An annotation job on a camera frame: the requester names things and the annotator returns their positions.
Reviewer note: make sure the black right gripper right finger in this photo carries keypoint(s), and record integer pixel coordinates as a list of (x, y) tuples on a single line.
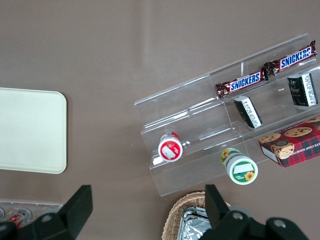
[(235, 225)]

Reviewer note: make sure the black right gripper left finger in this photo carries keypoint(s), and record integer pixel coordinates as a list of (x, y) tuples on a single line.
[(62, 222)]

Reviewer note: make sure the foil wrapped sandwich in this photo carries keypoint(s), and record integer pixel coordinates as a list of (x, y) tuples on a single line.
[(192, 225)]

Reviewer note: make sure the woven wicker basket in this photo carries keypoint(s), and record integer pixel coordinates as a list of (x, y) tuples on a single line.
[(172, 217)]

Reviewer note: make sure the cream rectangular tray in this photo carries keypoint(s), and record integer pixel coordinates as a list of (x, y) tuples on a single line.
[(30, 130)]

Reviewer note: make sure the clear acrylic can rack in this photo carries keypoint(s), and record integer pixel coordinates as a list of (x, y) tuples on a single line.
[(37, 206)]

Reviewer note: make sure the red label drink can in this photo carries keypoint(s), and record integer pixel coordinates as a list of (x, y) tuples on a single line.
[(23, 214)]

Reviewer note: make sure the green sunflower lid cup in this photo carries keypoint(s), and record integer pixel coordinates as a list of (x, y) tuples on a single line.
[(242, 171)]

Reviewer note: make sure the red lid white cup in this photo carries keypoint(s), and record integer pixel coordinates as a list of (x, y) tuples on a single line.
[(170, 150)]

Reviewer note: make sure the red tartan cookie box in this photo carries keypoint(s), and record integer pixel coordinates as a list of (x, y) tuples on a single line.
[(295, 145)]

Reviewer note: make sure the clear acrylic tiered display stand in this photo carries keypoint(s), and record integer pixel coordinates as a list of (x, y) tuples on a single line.
[(200, 120)]

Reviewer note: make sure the small black white box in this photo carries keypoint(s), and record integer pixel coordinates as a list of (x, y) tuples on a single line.
[(247, 112)]

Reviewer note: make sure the Snickers chocolate bar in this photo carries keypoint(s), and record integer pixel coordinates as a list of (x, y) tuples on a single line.
[(292, 59), (243, 83)]

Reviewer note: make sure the large black white box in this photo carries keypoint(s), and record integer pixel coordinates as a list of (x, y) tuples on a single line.
[(301, 90)]

